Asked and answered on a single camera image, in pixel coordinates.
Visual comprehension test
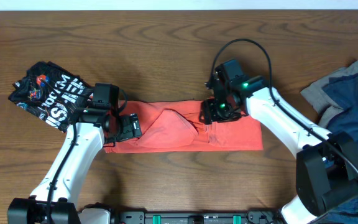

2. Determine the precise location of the grey shirt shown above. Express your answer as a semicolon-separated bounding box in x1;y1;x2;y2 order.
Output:
300;60;358;128

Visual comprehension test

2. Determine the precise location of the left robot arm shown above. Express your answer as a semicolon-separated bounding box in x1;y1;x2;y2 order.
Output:
7;108;141;224

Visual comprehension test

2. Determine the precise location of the black printed folded shirt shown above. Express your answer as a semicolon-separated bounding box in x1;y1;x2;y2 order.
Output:
8;61;93;133

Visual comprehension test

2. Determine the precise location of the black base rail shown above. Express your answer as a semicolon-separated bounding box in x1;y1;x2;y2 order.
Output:
79;210;285;224

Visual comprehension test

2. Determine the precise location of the orange red soccer t-shirt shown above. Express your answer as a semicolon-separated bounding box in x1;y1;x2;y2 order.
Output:
104;100;264;154

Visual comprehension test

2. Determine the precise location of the right black cable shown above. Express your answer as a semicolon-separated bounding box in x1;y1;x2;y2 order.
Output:
208;38;358;218

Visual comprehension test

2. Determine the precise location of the left black cable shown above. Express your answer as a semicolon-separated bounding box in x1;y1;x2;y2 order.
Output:
39;77;128;224

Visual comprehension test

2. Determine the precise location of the black cable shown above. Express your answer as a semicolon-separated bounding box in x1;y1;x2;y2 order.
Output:
39;77;128;224
208;38;358;218

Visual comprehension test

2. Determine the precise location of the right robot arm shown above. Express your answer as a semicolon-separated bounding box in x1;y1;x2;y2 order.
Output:
201;75;358;223

